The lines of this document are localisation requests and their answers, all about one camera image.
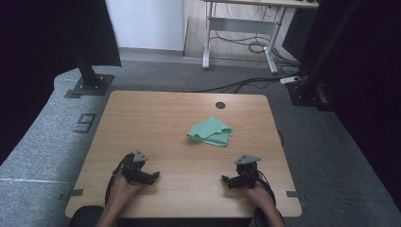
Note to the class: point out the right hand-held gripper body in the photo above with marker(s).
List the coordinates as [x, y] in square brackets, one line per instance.
[248, 173]

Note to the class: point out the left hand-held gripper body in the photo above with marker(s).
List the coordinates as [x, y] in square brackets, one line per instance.
[132, 168]

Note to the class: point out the green cloth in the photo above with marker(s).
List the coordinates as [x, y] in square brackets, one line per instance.
[210, 132]

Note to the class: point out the person's right hand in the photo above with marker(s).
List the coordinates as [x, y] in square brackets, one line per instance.
[261, 197]

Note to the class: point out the person's left hand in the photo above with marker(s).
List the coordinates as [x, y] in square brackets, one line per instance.
[121, 194]

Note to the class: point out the grey tape strip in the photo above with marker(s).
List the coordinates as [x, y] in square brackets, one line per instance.
[72, 194]
[295, 194]

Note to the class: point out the person's left knee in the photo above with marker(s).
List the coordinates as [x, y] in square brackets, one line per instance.
[85, 217]

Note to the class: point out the black metal stand with base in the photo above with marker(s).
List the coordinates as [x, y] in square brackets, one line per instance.
[90, 78]
[310, 82]

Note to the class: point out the white power strip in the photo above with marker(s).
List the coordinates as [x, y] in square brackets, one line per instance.
[290, 80]

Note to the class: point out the black curtain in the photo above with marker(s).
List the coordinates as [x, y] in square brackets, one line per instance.
[372, 94]
[41, 63]

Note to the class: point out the dark box under desk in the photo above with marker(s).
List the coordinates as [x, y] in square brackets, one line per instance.
[298, 34]

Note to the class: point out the white metal-framed desk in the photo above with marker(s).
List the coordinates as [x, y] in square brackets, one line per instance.
[242, 26]

